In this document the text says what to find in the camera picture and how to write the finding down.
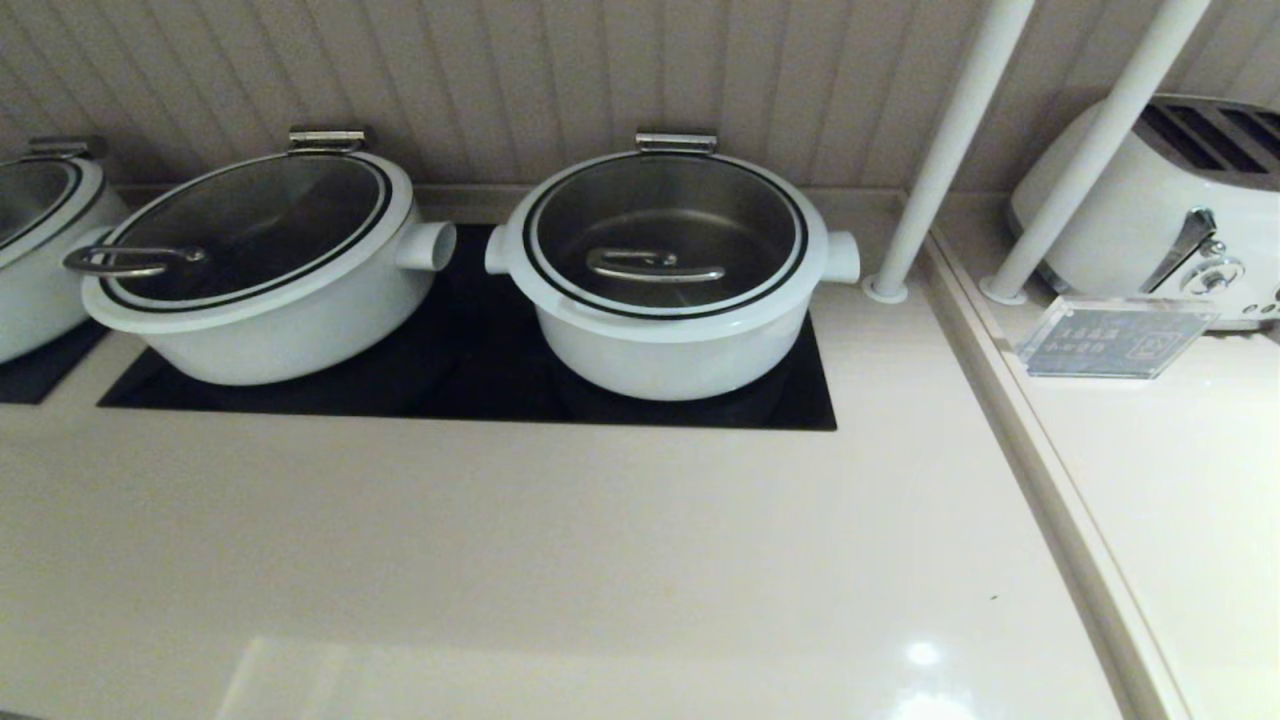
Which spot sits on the white pot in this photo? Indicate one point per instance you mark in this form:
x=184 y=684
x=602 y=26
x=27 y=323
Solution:
x=660 y=365
x=300 y=340
x=40 y=310

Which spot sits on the black glass cooktop panel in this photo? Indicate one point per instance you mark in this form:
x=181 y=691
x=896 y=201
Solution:
x=40 y=375
x=480 y=375

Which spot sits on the white round pole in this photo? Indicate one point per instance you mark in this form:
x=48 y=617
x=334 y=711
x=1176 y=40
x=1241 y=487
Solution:
x=950 y=140
x=1090 y=150

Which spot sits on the clear acrylic sign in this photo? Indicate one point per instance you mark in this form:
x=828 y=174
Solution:
x=1110 y=340

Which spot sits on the white toaster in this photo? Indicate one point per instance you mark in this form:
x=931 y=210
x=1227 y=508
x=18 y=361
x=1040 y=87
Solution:
x=1130 y=230

